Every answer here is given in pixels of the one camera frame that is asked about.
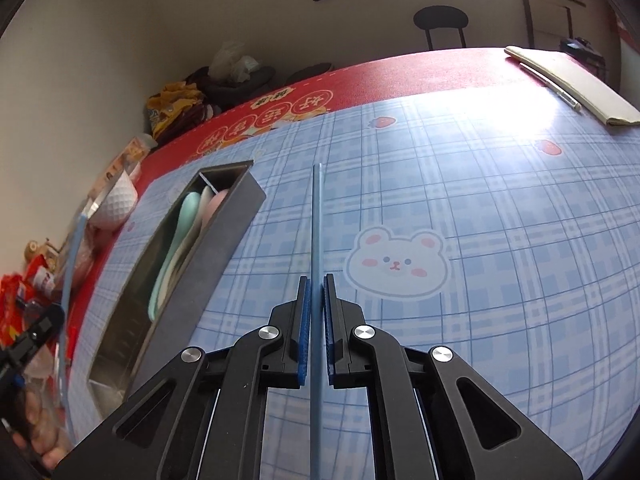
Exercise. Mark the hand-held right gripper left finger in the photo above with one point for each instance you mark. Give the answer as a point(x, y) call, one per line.
point(304, 330)

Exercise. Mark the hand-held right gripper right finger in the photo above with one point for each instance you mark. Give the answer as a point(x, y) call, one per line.
point(330, 330)

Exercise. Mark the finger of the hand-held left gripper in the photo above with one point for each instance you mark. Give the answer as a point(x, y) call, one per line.
point(22, 355)
point(50, 317)

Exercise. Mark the blue chopstick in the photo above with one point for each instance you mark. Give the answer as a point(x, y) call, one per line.
point(316, 220)

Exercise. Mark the stainless steel utensil tray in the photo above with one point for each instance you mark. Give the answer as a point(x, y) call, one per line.
point(210, 260)

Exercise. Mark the pink spoon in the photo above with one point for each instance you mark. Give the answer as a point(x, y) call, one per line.
point(220, 205)

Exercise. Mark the beige spoon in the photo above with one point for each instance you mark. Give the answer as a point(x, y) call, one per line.
point(206, 202)

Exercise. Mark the green spoon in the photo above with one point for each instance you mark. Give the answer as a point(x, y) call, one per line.
point(187, 215)

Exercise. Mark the person's left hand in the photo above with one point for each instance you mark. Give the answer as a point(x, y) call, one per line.
point(40, 425)

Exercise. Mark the red and white snack packet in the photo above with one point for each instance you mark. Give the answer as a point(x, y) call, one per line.
point(45, 277)

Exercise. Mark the white textured bowl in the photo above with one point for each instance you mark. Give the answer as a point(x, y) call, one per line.
point(117, 200)

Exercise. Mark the orange floral tissue pack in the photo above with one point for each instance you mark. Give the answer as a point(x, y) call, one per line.
point(127, 157)

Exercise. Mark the blue plaid bear mat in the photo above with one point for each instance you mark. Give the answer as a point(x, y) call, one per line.
point(475, 185)

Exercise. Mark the yellow and maroon clothes pile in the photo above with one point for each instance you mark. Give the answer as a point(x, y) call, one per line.
point(175, 105)

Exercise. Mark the dark grey bag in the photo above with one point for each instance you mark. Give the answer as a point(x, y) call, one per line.
point(235, 92)

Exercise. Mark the clear plastic bag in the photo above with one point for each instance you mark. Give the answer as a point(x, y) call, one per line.
point(232, 62)

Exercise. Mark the red printed tablecloth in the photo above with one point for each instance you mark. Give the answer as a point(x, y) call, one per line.
point(450, 70)

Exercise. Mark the clear pen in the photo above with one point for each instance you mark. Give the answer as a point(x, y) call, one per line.
point(555, 89)

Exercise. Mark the black round-back chair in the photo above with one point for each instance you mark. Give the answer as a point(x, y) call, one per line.
point(440, 17)

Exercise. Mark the beige notebook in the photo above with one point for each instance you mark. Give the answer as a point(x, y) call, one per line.
point(575, 80)

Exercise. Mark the black pouch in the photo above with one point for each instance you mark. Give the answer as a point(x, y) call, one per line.
point(582, 52)

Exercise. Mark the dark wooden chair frame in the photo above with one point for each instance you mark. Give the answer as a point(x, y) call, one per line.
point(527, 20)

